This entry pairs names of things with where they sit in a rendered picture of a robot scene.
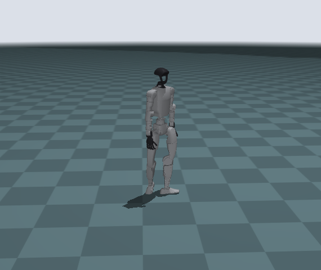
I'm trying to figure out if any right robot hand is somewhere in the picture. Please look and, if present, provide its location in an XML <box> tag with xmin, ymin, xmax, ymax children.
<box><xmin>146</xmin><ymin>131</ymin><xmax>157</xmax><ymax>150</ymax></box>

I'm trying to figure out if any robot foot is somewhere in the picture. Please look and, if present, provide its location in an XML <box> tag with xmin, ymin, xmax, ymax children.
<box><xmin>160</xmin><ymin>187</ymin><xmax>179</xmax><ymax>194</ymax></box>
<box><xmin>145</xmin><ymin>182</ymin><xmax>154</xmax><ymax>194</ymax></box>

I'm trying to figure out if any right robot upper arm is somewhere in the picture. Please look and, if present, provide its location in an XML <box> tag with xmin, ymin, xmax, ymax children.
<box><xmin>146</xmin><ymin>89</ymin><xmax>157</xmax><ymax>117</ymax></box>

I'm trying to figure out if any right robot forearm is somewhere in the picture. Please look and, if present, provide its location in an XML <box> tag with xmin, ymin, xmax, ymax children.
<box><xmin>145</xmin><ymin>111</ymin><xmax>153</xmax><ymax>136</ymax></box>

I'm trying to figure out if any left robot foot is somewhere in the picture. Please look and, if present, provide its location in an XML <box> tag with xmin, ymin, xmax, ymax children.
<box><xmin>160</xmin><ymin>187</ymin><xmax>179</xmax><ymax>194</ymax></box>

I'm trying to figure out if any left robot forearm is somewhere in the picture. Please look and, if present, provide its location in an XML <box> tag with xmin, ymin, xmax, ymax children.
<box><xmin>168</xmin><ymin>111</ymin><xmax>175</xmax><ymax>127</ymax></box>

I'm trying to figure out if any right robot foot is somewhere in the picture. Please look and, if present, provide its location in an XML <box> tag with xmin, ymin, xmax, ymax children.
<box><xmin>145</xmin><ymin>182</ymin><xmax>154</xmax><ymax>194</ymax></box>

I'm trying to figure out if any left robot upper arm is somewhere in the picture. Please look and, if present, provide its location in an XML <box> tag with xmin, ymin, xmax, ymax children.
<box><xmin>170</xmin><ymin>87</ymin><xmax>176</xmax><ymax>111</ymax></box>

